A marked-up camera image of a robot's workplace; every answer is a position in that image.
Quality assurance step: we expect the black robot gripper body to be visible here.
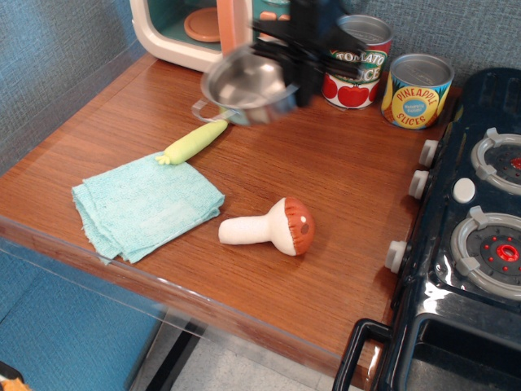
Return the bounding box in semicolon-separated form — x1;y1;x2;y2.
252;1;366;76

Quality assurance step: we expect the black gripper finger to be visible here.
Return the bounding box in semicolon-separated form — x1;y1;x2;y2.
299;64;324;108
280;54;300;96

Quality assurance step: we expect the small stainless steel pot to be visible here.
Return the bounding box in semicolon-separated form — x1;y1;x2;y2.
192;46;298;125

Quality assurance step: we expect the teal toy microwave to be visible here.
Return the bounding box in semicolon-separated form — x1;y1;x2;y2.
130;0;290;72

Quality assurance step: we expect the tomato sauce can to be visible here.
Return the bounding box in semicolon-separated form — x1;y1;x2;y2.
322;15;393;108

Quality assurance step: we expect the pineapple slices can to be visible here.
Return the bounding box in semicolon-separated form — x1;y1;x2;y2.
381;53;454;130

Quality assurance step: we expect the plush brown white mushroom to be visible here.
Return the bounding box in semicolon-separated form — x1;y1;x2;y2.
218;197;316;257

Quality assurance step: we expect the light teal folded cloth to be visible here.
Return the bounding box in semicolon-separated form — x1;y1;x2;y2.
72;154;225;263

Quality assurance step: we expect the black toy stove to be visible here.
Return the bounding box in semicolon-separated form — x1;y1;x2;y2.
334;68;520;390

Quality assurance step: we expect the green handled metal spoon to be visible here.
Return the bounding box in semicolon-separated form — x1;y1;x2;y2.
155;120;228;165

